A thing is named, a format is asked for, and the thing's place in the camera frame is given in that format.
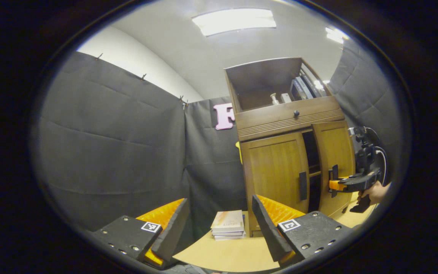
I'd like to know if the large ceiling light panel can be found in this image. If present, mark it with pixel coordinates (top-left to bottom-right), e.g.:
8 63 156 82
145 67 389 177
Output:
192 8 276 37

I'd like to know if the wooden double-door shoe cabinet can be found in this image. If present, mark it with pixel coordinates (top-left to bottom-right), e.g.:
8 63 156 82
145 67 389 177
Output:
225 57 356 237

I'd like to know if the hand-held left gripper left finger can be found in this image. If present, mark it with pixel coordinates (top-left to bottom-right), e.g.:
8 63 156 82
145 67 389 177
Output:
90 198 190 269

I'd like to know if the black backdrop cloth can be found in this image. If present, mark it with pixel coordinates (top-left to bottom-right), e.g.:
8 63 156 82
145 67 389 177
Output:
36 38 402 233

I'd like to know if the wooden cabinet door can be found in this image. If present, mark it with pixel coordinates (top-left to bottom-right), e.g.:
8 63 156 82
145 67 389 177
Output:
312 121 356 218
241 131 311 233

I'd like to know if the small ceiling light panel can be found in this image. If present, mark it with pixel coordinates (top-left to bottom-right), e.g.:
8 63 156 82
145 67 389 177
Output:
325 27 345 43

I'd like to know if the beige cover book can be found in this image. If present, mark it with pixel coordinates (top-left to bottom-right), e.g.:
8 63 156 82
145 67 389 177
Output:
211 210 244 233

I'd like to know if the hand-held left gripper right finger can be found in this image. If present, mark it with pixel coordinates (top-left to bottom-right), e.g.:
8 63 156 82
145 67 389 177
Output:
252 194 352 268

